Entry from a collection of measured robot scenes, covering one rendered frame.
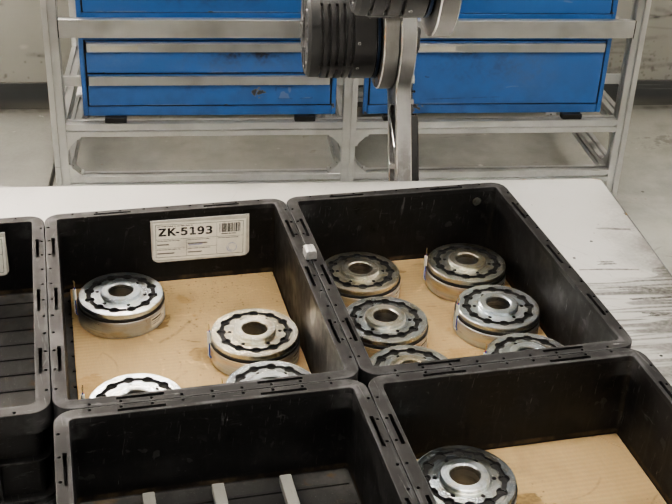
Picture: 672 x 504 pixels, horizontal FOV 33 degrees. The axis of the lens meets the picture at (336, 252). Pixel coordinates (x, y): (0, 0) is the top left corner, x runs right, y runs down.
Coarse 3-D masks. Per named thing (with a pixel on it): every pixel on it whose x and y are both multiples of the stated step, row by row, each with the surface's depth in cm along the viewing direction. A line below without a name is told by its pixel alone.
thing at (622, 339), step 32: (352, 192) 147; (384, 192) 147; (416, 192) 148; (448, 192) 149; (320, 256) 132; (576, 288) 128; (608, 320) 122; (352, 352) 115; (512, 352) 116; (544, 352) 116; (576, 352) 117
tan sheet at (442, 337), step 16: (400, 272) 149; (416, 272) 150; (400, 288) 146; (416, 288) 146; (416, 304) 142; (432, 304) 143; (448, 304) 143; (432, 320) 139; (448, 320) 140; (432, 336) 136; (448, 336) 136; (448, 352) 133; (464, 352) 134; (480, 352) 134
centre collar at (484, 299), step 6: (486, 294) 138; (492, 294) 138; (498, 294) 138; (504, 294) 138; (480, 300) 137; (486, 300) 137; (492, 300) 138; (498, 300) 138; (504, 300) 138; (510, 300) 137; (480, 306) 136; (486, 306) 136; (510, 306) 136; (516, 306) 136; (486, 312) 135; (492, 312) 135; (498, 312) 135; (504, 312) 135; (510, 312) 135
